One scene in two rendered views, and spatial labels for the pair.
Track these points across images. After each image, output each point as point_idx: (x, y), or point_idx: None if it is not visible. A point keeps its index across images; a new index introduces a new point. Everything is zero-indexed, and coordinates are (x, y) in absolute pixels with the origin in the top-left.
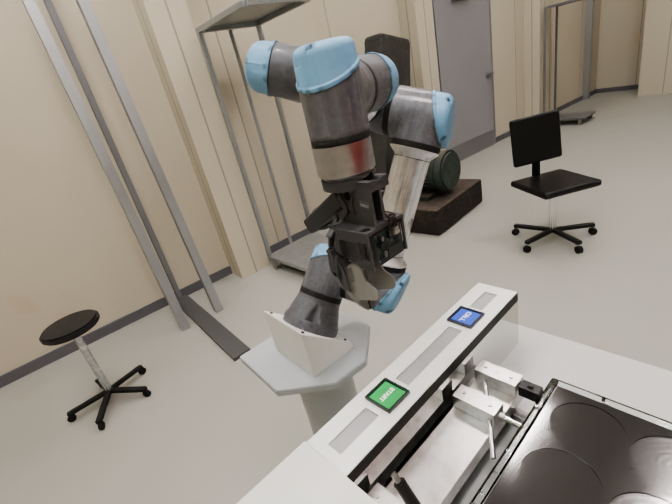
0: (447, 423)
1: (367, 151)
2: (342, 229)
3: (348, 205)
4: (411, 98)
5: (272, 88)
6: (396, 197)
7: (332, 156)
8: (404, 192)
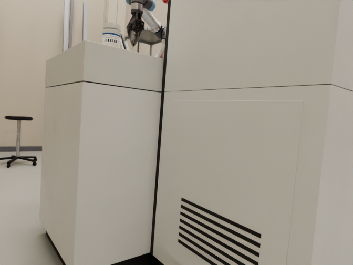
0: None
1: (140, 6)
2: (131, 20)
3: (134, 17)
4: None
5: (130, 0)
6: (158, 53)
7: (133, 4)
8: (161, 52)
